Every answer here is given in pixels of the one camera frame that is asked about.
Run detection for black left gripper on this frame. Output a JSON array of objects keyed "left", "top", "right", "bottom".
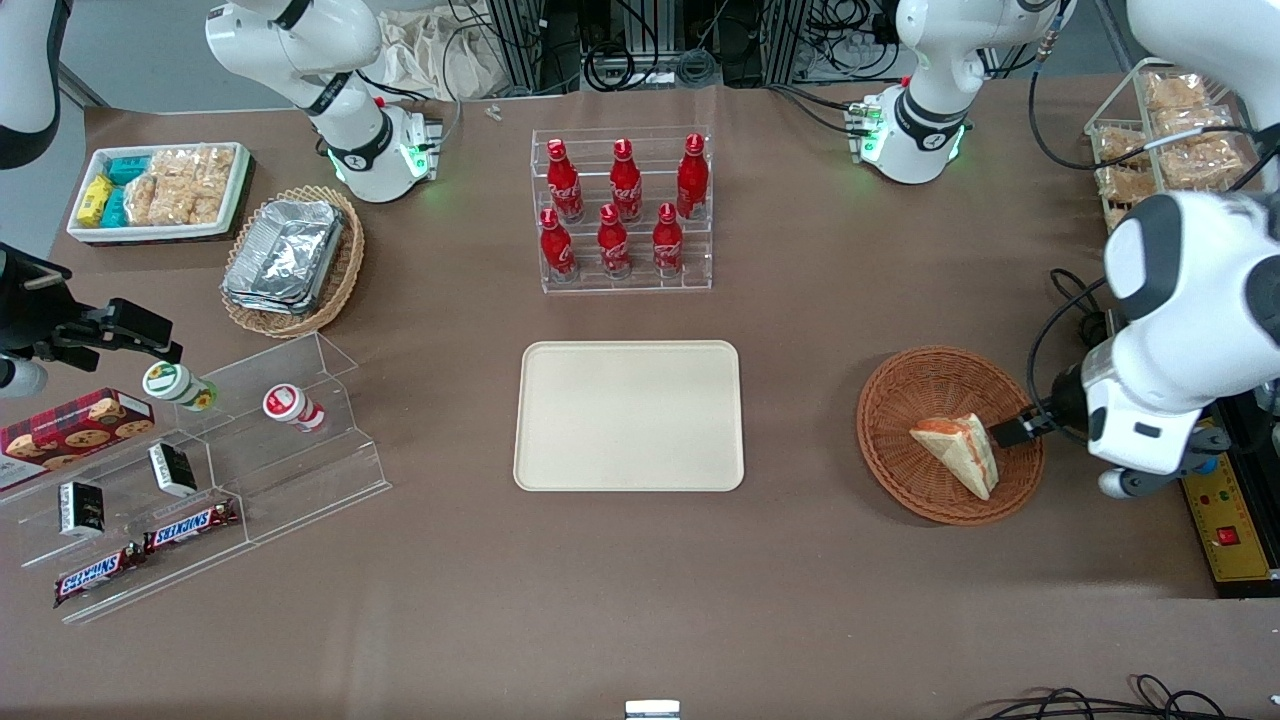
[{"left": 989, "top": 362, "right": 1092, "bottom": 449}]

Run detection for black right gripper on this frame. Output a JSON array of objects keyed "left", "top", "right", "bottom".
[{"left": 0, "top": 243, "right": 185, "bottom": 364}]

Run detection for triangular sandwich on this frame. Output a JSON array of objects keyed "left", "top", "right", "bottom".
[{"left": 909, "top": 413, "right": 999, "bottom": 502}]

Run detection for brown wicker basket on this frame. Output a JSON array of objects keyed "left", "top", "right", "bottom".
[{"left": 857, "top": 346, "right": 1046, "bottom": 527}]

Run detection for white rectangular snack tray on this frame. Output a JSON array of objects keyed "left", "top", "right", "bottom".
[{"left": 66, "top": 142, "right": 252, "bottom": 245}]

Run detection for light oval wicker basket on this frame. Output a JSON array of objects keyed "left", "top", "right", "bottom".
[{"left": 220, "top": 185, "right": 366, "bottom": 340}]

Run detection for beige plastic tray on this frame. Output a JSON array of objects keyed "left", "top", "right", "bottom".
[{"left": 513, "top": 340, "right": 746, "bottom": 493}]

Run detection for green label yogurt cup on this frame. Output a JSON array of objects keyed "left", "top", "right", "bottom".
[{"left": 142, "top": 361, "right": 219, "bottom": 413}]

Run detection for red cookie box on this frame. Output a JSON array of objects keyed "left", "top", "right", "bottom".
[{"left": 0, "top": 388, "right": 157, "bottom": 492}]

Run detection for clear rice cracker bag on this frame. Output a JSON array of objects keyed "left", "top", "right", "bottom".
[
  {"left": 190, "top": 146, "right": 237, "bottom": 225},
  {"left": 124, "top": 174, "right": 161, "bottom": 227},
  {"left": 150, "top": 149, "right": 198, "bottom": 227}
]

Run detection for yellow snack packet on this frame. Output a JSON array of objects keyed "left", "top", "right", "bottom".
[{"left": 77, "top": 174, "right": 115, "bottom": 227}]

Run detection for small black snack box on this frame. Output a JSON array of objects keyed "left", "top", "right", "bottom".
[
  {"left": 57, "top": 481, "right": 108, "bottom": 539},
  {"left": 148, "top": 442, "right": 199, "bottom": 499}
]

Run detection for stack of foil trays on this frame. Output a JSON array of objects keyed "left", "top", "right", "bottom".
[{"left": 222, "top": 198, "right": 347, "bottom": 317}]

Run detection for red label yogurt cup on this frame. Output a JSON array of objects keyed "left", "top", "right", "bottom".
[{"left": 262, "top": 384, "right": 328, "bottom": 434}]

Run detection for snickers chocolate bar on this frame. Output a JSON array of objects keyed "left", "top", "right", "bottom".
[
  {"left": 143, "top": 498, "right": 242, "bottom": 555},
  {"left": 53, "top": 543, "right": 147, "bottom": 609}
]

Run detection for clear acrylic stepped display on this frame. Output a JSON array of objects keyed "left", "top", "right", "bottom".
[{"left": 0, "top": 332, "right": 392, "bottom": 626}]

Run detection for yellow emergency stop control box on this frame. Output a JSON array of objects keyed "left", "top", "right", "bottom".
[{"left": 1180, "top": 425, "right": 1278, "bottom": 587}]

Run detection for black countertop appliance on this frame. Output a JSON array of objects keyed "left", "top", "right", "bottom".
[{"left": 1205, "top": 385, "right": 1280, "bottom": 601}]

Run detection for red cola bottle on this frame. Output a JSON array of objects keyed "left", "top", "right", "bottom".
[
  {"left": 546, "top": 138, "right": 585, "bottom": 224},
  {"left": 597, "top": 203, "right": 632, "bottom": 279},
  {"left": 653, "top": 203, "right": 684, "bottom": 278},
  {"left": 540, "top": 207, "right": 578, "bottom": 282},
  {"left": 609, "top": 138, "right": 643, "bottom": 223},
  {"left": 676, "top": 133, "right": 710, "bottom": 220}
]

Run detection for white cloth bag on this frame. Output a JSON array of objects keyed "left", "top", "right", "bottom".
[{"left": 378, "top": 8, "right": 513, "bottom": 102}]

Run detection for clear acrylic bottle rack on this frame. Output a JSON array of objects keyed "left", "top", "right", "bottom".
[{"left": 530, "top": 126, "right": 714, "bottom": 295}]

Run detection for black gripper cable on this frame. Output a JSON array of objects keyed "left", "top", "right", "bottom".
[{"left": 1027, "top": 278, "right": 1113, "bottom": 446}]

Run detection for black table cable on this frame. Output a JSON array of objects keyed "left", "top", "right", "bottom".
[{"left": 1049, "top": 267, "right": 1109, "bottom": 346}]

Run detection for black floor cables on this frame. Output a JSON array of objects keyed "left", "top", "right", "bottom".
[{"left": 975, "top": 674, "right": 1280, "bottom": 720}]

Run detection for white wire rack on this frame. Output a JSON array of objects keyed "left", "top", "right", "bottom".
[{"left": 1084, "top": 57, "right": 1263, "bottom": 236}]

